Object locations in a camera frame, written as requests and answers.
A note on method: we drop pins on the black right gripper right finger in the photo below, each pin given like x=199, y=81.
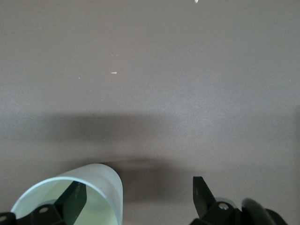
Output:
x=206, y=201

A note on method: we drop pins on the white plastic cup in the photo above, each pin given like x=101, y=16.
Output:
x=103, y=182

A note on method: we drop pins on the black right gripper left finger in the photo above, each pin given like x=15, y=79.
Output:
x=68, y=206

